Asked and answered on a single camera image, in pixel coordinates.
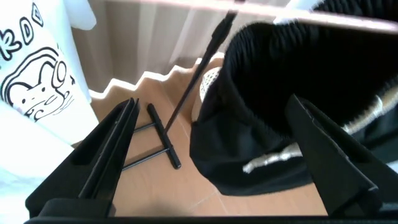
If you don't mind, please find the white laundry basket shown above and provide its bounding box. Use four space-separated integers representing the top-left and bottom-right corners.
191 67 222 123

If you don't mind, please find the pink clothes hanger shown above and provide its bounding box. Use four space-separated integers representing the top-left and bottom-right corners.
114 0 398 35

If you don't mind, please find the black clothes rack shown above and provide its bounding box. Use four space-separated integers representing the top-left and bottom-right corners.
122 10 239 170

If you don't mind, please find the black garment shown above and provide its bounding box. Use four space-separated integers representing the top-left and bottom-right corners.
189 0 398 197

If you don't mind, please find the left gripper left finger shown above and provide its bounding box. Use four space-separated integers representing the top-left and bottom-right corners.
24 98 141 218

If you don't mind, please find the beige curtain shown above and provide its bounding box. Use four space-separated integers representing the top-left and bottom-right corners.
71 0 292 94

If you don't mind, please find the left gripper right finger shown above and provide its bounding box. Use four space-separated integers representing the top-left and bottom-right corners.
284 94 398 215

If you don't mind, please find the white printed t-shirt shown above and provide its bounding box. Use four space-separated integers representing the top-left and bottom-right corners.
0 0 100 224

